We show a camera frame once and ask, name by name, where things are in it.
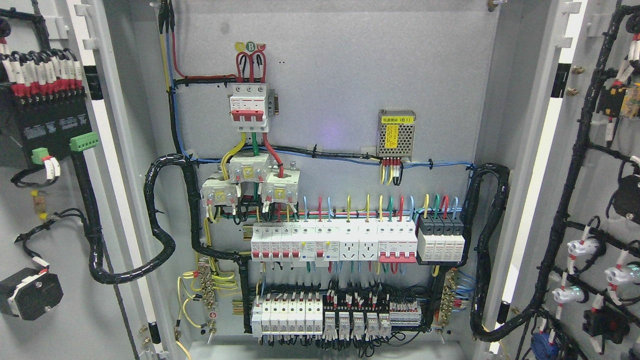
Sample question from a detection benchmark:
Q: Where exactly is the grey cabinet door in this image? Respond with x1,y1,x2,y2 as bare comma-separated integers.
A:
503,0,639,360
0,0,173,360

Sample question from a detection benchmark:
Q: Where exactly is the white current transformer cluster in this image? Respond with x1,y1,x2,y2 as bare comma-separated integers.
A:
200,152,300,208

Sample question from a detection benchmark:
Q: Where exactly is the perforated metal power supply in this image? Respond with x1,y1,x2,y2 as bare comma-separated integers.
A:
376,109,416,158

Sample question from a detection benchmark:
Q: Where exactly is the white socket breaker row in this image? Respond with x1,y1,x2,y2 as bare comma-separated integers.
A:
250,219,418,267

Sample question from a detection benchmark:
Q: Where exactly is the white red main breaker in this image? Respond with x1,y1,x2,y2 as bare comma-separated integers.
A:
229,82,277,133

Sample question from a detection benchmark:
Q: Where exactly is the black relay terminal row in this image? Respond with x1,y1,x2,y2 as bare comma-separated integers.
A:
248,281,426,350

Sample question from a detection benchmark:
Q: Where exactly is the black surge protector block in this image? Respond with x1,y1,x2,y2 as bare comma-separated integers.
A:
416,216,466,267

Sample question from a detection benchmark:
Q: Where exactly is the brass ground bar left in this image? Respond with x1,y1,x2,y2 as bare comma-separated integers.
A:
198,256,218,342

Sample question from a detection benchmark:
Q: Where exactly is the brass ground bar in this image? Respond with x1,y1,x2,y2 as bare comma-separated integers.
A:
437,268,458,329
198,256,218,342

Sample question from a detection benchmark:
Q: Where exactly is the brass ground bar right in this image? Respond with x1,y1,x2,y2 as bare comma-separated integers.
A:
437,268,458,329

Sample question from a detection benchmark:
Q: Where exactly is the black digital power meter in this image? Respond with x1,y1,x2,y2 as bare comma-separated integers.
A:
0,83,92,170

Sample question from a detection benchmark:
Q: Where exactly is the black wire loom right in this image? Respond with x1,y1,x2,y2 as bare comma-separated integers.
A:
462,163,512,341

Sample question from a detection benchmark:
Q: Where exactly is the black wire loom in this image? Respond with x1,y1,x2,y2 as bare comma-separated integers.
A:
75,152,251,286
462,163,512,341

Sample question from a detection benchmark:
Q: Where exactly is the black wire loom left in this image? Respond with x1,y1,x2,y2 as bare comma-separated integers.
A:
75,152,251,286

